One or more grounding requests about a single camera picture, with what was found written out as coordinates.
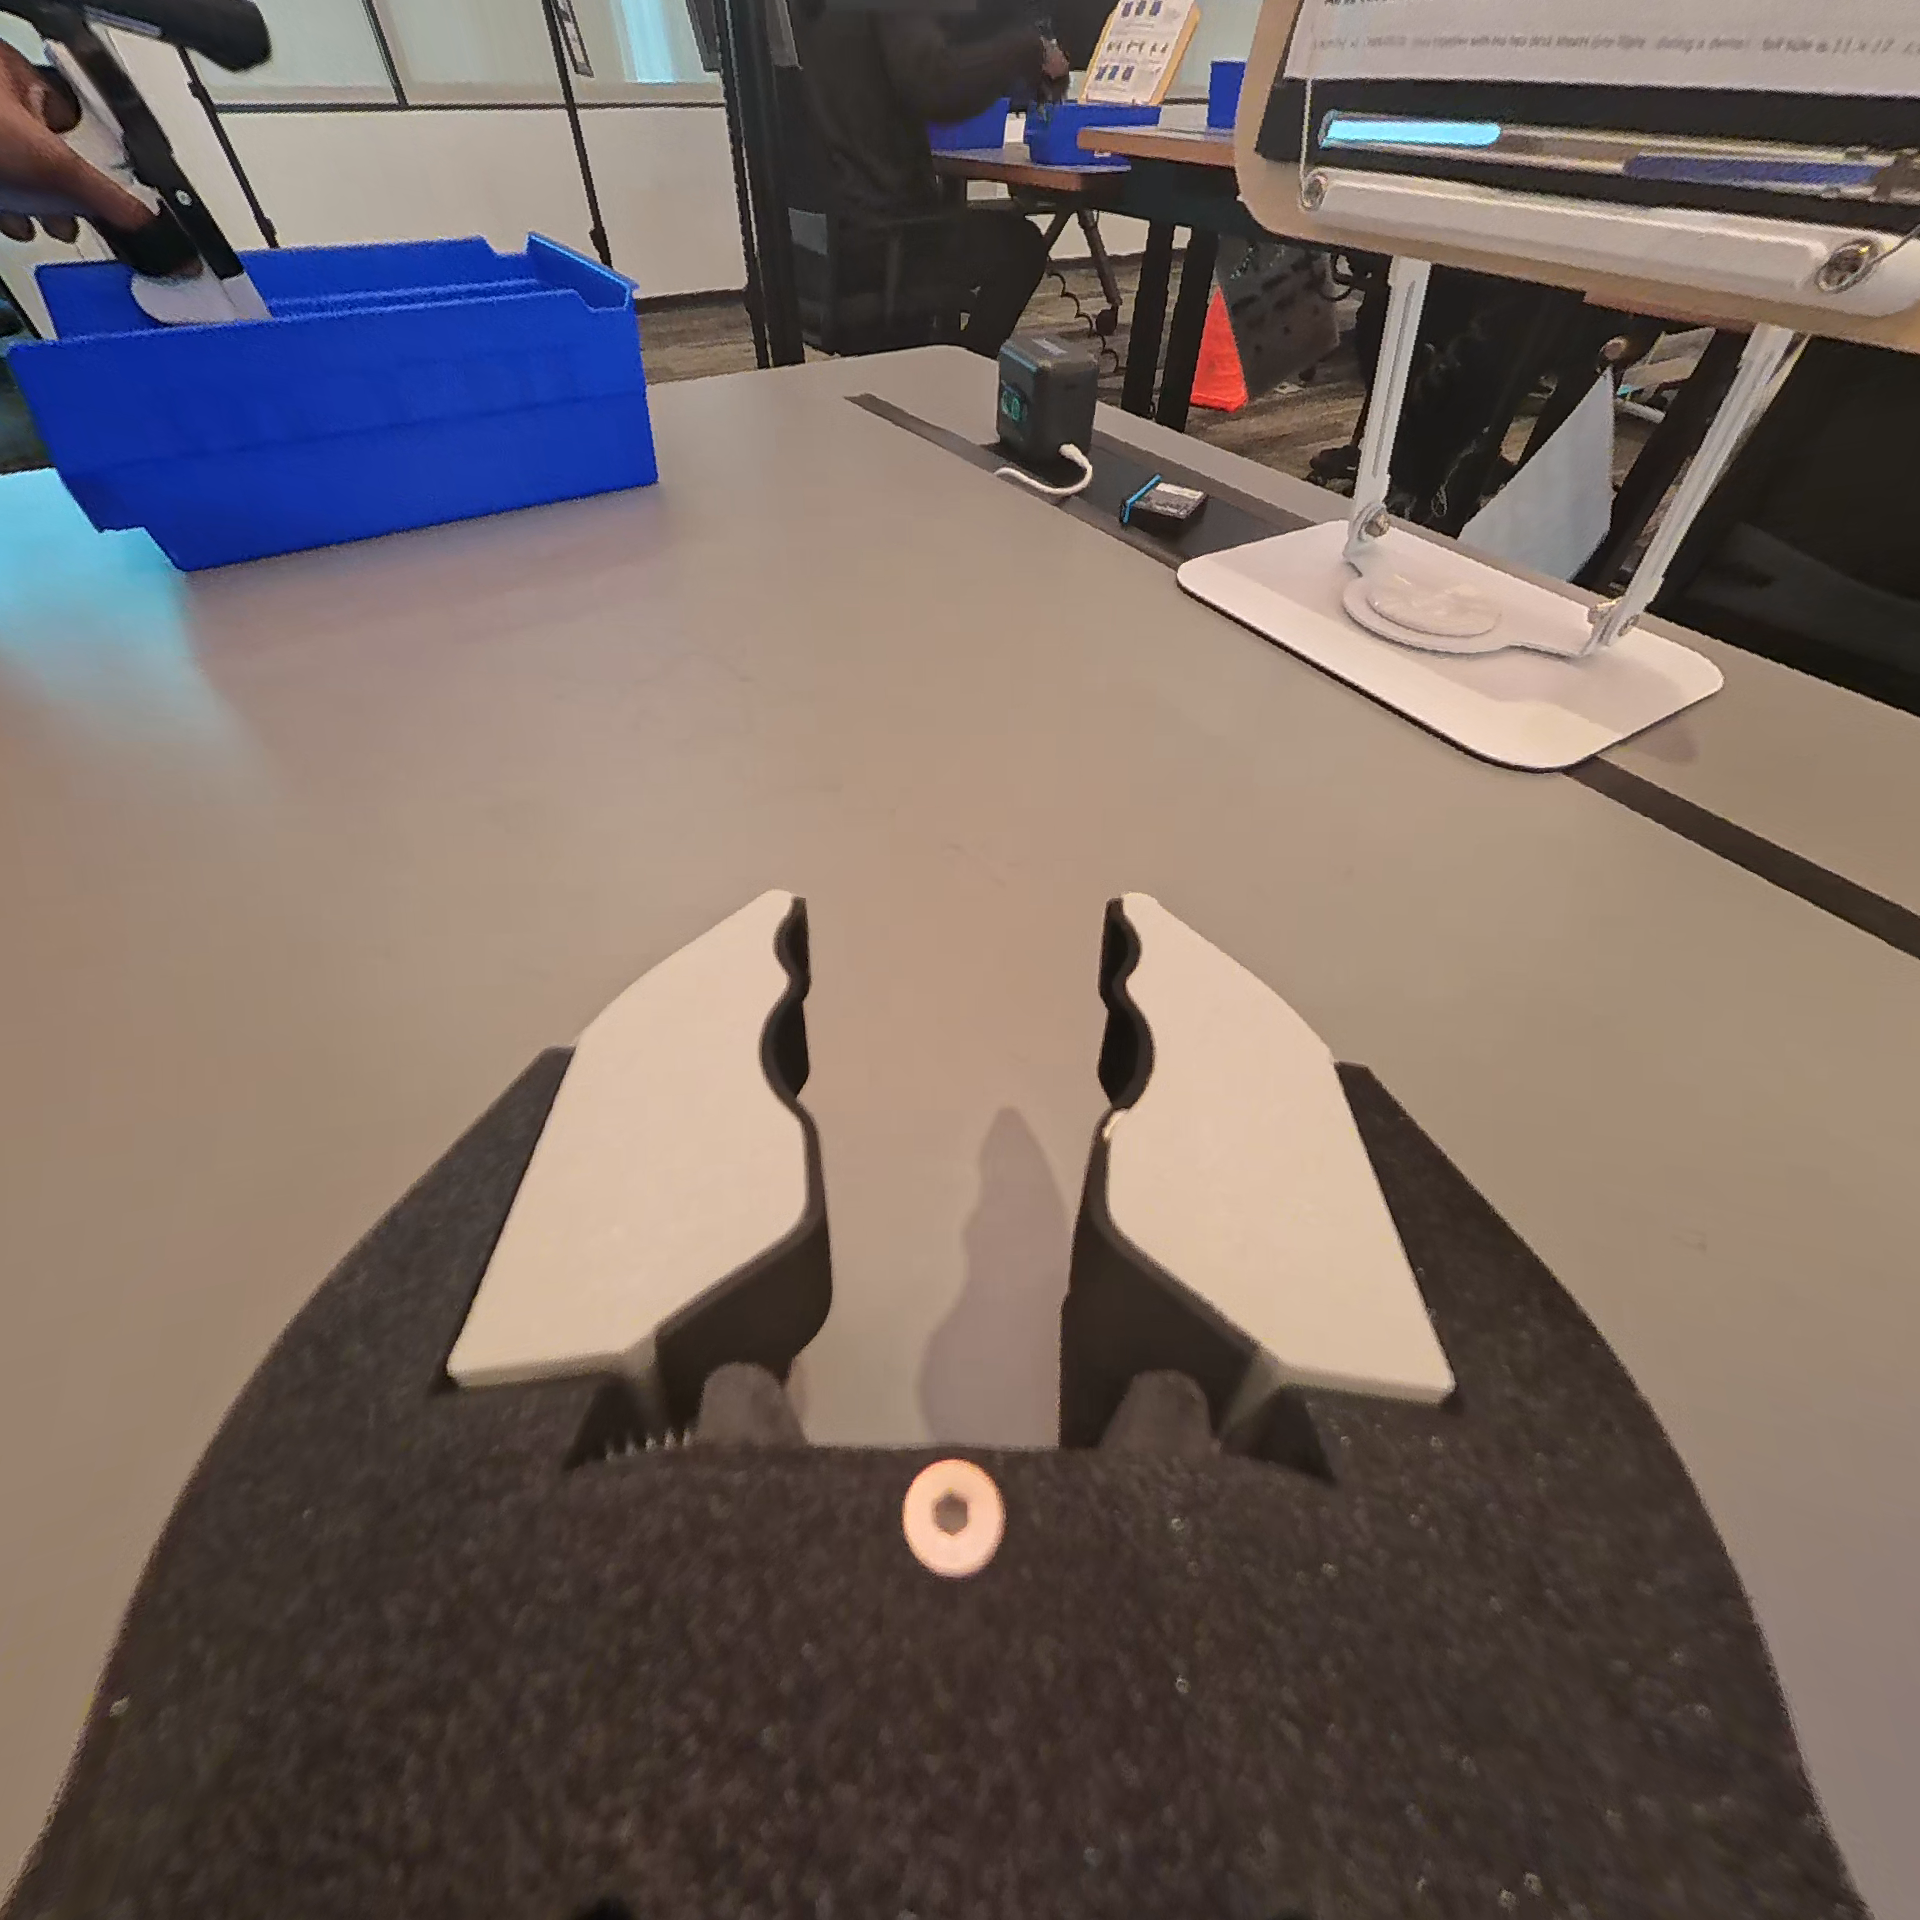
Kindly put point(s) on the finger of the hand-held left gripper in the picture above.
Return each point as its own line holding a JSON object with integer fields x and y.
{"x": 194, "y": 301}

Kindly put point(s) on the wooden table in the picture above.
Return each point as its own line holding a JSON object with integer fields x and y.
{"x": 1170, "y": 142}
{"x": 1035, "y": 169}

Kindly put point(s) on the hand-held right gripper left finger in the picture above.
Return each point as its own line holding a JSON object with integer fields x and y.
{"x": 660, "y": 1184}

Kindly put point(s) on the black charging box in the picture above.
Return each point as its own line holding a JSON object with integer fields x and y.
{"x": 1047, "y": 392}

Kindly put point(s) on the person's left hand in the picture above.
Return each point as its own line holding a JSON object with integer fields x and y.
{"x": 31, "y": 128}

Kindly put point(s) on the white instruction sheet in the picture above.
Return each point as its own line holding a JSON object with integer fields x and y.
{"x": 1575, "y": 39}

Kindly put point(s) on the silver light bar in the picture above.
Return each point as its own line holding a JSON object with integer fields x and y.
{"x": 1561, "y": 147}

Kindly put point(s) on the grey patterned box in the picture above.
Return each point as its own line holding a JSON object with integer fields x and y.
{"x": 1291, "y": 314}

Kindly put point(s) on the orange traffic cone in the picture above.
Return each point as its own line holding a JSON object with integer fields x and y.
{"x": 1223, "y": 374}

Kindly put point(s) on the black tablet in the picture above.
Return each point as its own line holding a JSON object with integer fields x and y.
{"x": 1575, "y": 104}

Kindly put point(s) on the black office chair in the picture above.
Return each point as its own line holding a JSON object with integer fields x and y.
{"x": 855, "y": 270}

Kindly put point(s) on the printed sign card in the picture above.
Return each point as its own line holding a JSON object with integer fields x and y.
{"x": 1148, "y": 44}

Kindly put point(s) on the white stand with instruction board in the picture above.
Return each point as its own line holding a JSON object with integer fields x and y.
{"x": 1248, "y": 150}

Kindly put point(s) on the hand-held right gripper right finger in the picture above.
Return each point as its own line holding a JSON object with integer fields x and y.
{"x": 1260, "y": 1200}

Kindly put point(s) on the small black battery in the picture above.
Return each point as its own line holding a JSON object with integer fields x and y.
{"x": 1170, "y": 506}

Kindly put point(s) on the blue plastic bin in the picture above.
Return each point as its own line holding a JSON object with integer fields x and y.
{"x": 1226, "y": 93}
{"x": 374, "y": 420}
{"x": 974, "y": 128}
{"x": 1088, "y": 138}

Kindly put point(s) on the white tablet stand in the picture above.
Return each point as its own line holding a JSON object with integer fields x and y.
{"x": 1575, "y": 704}

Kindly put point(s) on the black metal post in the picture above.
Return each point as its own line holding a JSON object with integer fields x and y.
{"x": 763, "y": 180}

